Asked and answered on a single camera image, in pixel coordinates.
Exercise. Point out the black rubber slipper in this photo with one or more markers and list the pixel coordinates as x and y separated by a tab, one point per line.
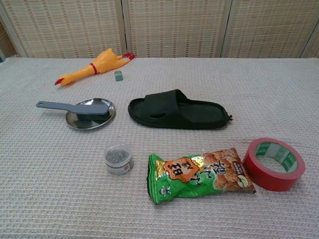
162	102

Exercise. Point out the grey cleaning brush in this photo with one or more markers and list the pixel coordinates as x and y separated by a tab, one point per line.
87	109

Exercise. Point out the clear jar of pins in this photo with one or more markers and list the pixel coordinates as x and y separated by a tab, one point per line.
118	159

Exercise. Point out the small green eraser block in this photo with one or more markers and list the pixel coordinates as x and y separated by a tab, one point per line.
118	76

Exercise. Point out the green snack bag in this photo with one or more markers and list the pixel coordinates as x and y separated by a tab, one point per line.
194	179

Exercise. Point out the round stainless steel plate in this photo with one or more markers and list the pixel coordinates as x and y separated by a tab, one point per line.
84	125

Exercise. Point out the yellow rubber chicken toy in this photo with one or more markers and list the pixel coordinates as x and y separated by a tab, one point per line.
99	64

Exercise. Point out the bamboo folding screen panel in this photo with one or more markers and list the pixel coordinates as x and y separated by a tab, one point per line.
69	27
7	42
314	47
269	27
174	27

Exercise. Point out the red tape roll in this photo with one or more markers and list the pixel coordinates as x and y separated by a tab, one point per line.
264	179

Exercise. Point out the beige woven tablecloth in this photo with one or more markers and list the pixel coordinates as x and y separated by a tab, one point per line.
49	186

